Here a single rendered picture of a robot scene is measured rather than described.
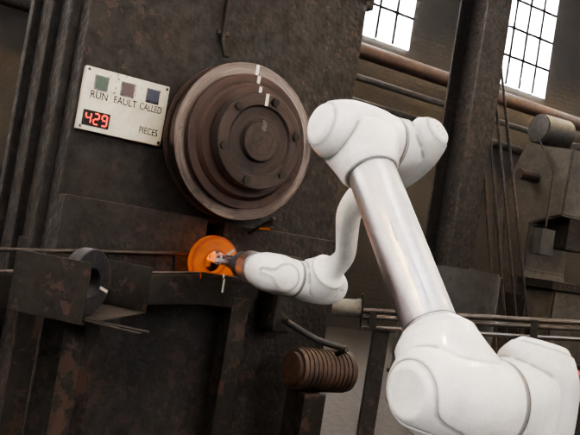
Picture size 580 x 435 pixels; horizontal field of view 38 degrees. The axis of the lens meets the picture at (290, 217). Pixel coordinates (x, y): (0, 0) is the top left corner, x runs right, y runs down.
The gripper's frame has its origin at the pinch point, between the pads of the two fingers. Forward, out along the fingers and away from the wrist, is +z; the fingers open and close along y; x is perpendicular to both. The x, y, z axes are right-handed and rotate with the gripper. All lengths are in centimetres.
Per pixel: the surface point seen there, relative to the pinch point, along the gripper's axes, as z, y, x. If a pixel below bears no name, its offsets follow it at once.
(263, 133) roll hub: -10.4, 2.9, 37.9
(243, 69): 0, -2, 56
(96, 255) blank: -37, -50, -1
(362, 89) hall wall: 615, 500, 191
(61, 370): -30, -51, -30
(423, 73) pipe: 544, 530, 215
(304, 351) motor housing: -16.7, 26.9, -23.1
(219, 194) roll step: -3.8, -4.0, 18.2
